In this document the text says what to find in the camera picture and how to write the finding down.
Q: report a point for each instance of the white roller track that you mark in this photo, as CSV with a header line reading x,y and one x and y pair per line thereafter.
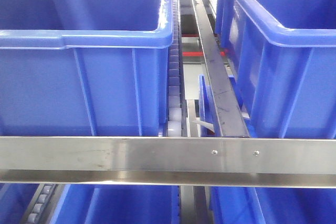
x,y
174,123

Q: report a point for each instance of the blue bin rack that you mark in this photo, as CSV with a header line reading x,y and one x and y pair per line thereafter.
x,y
282,54
84,67

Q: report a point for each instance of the lower blue bin right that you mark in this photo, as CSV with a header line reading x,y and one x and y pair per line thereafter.
x,y
272,205

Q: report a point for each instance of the blue bin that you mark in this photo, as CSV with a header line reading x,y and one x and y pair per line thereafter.
x,y
272,205
118,204

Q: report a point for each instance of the lower blue bin left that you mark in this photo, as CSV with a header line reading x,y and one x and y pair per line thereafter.
x,y
118,204

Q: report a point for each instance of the steel divider rail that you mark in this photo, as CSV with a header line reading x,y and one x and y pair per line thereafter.
x,y
227,118

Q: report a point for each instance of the steel front shelf rail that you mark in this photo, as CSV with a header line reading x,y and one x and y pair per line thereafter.
x,y
214,161

